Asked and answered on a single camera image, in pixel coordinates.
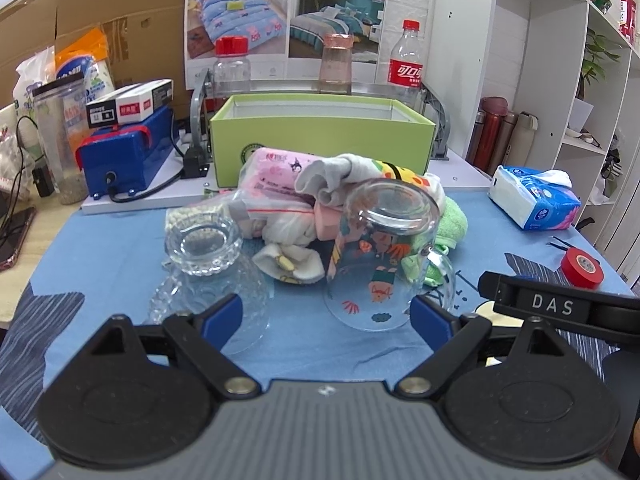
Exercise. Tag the blue tissue pack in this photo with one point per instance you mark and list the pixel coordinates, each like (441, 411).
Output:
(535, 200)

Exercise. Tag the zip bags with red stripes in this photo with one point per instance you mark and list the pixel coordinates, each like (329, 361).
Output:
(244, 205)

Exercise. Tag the beige thermos flask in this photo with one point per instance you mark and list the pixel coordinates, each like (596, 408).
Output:
(521, 141)

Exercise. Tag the blue machine with red strap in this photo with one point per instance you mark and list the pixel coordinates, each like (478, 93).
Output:
(126, 159)

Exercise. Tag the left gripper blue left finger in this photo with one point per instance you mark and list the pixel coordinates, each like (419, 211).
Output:
(197, 340)

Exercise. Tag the white shelf unit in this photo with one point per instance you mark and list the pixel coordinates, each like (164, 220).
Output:
(530, 53)

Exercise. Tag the cola bottle red cap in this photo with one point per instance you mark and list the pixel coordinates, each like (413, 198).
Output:
(406, 65)

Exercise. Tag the steel thermos flask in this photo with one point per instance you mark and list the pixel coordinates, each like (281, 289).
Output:
(476, 135)

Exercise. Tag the tall clear plastic container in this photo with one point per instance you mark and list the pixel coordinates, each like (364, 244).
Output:
(61, 118)

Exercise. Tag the cardboard sheet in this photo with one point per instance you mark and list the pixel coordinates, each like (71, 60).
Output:
(145, 38)

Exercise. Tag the bedding poster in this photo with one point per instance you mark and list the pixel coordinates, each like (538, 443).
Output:
(287, 37)

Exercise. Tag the grey metal bracket stand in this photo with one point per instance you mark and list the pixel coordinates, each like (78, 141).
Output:
(433, 109)

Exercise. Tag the grey white socks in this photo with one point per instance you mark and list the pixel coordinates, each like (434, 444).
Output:
(329, 179)

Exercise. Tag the red thermos flask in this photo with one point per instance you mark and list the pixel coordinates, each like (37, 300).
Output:
(494, 108)

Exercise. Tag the black white small box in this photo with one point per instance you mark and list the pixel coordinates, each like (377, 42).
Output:
(130, 104)

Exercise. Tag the green cardboard box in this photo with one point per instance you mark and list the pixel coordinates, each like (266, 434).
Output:
(318, 124)

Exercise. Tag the red lid plastic jar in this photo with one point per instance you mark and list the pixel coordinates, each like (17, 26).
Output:
(232, 68)

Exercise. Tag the red tape roll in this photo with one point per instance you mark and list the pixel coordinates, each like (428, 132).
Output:
(581, 269)

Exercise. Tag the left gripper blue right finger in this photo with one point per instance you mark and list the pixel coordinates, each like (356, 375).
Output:
(455, 342)

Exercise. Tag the pink lid glass jar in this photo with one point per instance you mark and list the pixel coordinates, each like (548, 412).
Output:
(336, 65)

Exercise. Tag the pink sponge block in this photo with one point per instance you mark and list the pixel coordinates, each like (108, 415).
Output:
(327, 221)

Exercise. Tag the clear textured glass vase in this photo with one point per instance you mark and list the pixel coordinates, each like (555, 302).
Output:
(205, 263)

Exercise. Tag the green towel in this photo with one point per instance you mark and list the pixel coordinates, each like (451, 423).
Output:
(452, 228)

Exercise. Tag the floral white towel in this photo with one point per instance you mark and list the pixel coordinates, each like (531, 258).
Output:
(429, 183)

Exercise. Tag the black smartphone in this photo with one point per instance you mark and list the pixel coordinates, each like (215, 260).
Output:
(12, 239)

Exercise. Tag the pink packaged wipes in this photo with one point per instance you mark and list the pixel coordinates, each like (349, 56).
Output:
(272, 173)

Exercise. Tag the patterned drinking glass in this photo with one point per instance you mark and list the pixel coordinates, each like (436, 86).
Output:
(384, 246)

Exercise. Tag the white cloth with yellow duck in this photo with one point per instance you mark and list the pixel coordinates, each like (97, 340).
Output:
(290, 264)

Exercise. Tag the potted green plant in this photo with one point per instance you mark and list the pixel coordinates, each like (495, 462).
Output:
(598, 50)

